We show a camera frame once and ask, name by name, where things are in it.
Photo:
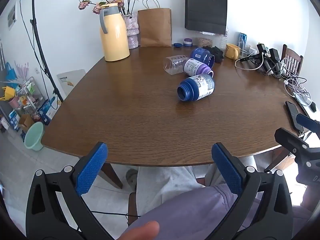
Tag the person's white trousers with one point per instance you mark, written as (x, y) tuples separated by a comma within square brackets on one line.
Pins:
[(170, 180)]

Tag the white wall vent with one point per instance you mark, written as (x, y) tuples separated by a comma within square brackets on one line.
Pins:
[(12, 15)]

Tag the person's grey shoe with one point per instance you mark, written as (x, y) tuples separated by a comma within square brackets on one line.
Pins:
[(132, 177)]

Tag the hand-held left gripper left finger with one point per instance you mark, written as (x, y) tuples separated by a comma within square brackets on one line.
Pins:
[(92, 168)]

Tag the black camera device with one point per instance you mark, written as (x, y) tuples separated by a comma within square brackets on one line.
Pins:
[(275, 55), (262, 50)]

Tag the white sign board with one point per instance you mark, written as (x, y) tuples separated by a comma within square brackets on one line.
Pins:
[(70, 81)]

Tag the pink white vase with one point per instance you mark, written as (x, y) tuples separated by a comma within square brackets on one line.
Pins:
[(132, 32)]

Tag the black phone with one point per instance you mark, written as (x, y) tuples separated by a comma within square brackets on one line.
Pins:
[(293, 113)]

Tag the yellow thermos jug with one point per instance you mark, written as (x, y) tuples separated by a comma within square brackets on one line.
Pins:
[(115, 37)]

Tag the clear plastic cup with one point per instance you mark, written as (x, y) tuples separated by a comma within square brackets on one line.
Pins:
[(175, 65)]

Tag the black cloth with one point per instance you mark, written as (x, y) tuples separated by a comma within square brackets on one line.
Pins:
[(216, 52)]

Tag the black paper bag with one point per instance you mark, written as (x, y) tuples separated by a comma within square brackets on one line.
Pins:
[(206, 7)]

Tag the clear plastic bottle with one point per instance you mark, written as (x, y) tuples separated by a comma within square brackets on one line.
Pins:
[(222, 40)]

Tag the blue lid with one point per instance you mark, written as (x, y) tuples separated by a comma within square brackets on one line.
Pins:
[(177, 45)]

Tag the blue white box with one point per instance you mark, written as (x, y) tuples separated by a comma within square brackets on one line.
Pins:
[(46, 110)]

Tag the metal storage rack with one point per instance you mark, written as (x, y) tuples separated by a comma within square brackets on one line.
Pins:
[(23, 100)]

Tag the wooden chair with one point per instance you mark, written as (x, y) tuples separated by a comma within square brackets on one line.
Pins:
[(292, 57)]

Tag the person's left hand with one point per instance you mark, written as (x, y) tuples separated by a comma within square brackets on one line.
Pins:
[(140, 231)]

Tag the yellow mug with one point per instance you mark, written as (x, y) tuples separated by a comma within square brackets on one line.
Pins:
[(232, 51)]

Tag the brown paper bag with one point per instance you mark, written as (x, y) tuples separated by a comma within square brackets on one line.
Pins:
[(155, 28)]

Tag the white power strip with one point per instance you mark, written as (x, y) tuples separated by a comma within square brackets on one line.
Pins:
[(303, 100)]

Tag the person's right forearm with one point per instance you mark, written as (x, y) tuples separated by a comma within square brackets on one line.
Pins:
[(311, 197)]

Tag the black light stand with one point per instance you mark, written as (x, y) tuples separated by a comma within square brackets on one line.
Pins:
[(41, 52)]

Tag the cardboard box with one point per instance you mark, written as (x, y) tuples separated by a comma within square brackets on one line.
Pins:
[(26, 122)]

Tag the blue packet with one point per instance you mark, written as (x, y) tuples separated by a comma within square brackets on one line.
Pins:
[(243, 38)]

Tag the clear plastic container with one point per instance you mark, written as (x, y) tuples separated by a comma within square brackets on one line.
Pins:
[(245, 50)]

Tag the clear snack jar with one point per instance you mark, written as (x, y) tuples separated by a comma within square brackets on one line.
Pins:
[(203, 42)]

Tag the blue hanging bag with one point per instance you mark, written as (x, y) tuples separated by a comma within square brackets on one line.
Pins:
[(10, 73)]

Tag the purple and white cup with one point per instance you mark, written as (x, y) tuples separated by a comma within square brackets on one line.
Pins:
[(196, 67)]

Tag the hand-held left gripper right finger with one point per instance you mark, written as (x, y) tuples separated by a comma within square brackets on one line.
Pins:
[(227, 166)]

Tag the green plastic bucket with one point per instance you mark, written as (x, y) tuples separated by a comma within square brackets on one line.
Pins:
[(33, 136)]

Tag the dark blue labelled cup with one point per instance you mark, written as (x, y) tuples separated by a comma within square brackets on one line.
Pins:
[(198, 86)]

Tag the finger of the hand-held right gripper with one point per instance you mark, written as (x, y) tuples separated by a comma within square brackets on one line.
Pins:
[(307, 122), (291, 140)]

